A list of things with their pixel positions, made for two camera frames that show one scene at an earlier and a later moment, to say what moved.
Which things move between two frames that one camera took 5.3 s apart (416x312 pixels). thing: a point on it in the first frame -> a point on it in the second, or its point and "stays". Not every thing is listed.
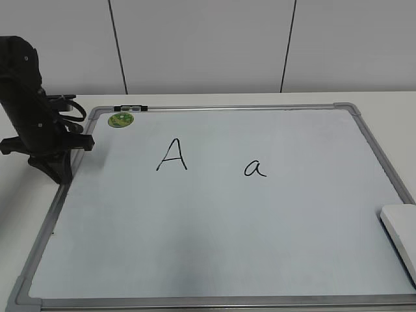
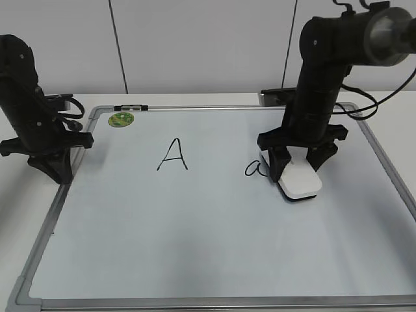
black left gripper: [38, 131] stays
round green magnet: [121, 119] stays
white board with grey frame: [262, 207] stays
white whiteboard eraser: [400, 222] -> [299, 181]
